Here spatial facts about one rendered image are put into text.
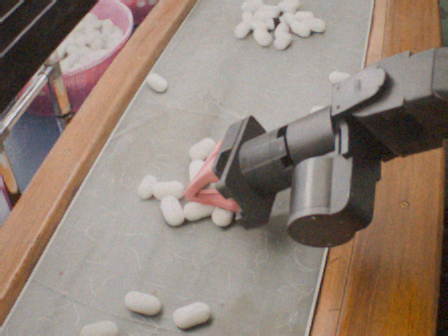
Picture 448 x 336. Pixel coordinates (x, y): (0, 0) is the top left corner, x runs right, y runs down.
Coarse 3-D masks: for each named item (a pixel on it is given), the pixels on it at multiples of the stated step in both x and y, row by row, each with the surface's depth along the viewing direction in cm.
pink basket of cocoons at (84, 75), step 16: (112, 0) 101; (96, 16) 104; (112, 16) 102; (128, 16) 97; (128, 32) 92; (112, 48) 88; (96, 64) 87; (32, 80) 83; (64, 80) 85; (80, 80) 87; (96, 80) 90; (48, 96) 87; (80, 96) 90; (32, 112) 92; (48, 112) 91
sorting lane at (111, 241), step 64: (320, 0) 105; (192, 64) 90; (256, 64) 90; (320, 64) 90; (128, 128) 79; (192, 128) 79; (128, 192) 70; (64, 256) 62; (128, 256) 62; (192, 256) 62; (256, 256) 62; (320, 256) 62; (64, 320) 55; (128, 320) 55; (256, 320) 56
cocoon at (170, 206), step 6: (168, 198) 66; (174, 198) 66; (162, 204) 66; (168, 204) 65; (174, 204) 65; (162, 210) 66; (168, 210) 65; (174, 210) 65; (180, 210) 65; (168, 216) 64; (174, 216) 64; (180, 216) 65; (168, 222) 65; (174, 222) 64; (180, 222) 65
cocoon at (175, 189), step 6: (156, 186) 68; (162, 186) 68; (168, 186) 68; (174, 186) 68; (180, 186) 68; (156, 192) 67; (162, 192) 67; (168, 192) 67; (174, 192) 67; (180, 192) 68; (156, 198) 68; (162, 198) 68
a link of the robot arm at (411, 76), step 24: (408, 72) 49; (432, 72) 47; (384, 96) 49; (408, 96) 48; (432, 96) 46; (360, 120) 51; (384, 120) 50; (408, 120) 50; (432, 120) 48; (408, 144) 52; (432, 144) 51
